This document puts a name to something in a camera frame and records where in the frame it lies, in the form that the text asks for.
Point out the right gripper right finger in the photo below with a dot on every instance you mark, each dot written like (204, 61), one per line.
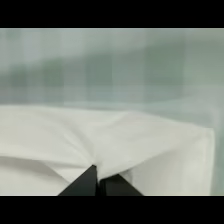
(116, 187)

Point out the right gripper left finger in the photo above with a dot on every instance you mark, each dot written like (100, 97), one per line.
(83, 185)

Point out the white shirt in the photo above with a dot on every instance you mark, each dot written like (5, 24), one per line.
(140, 143)

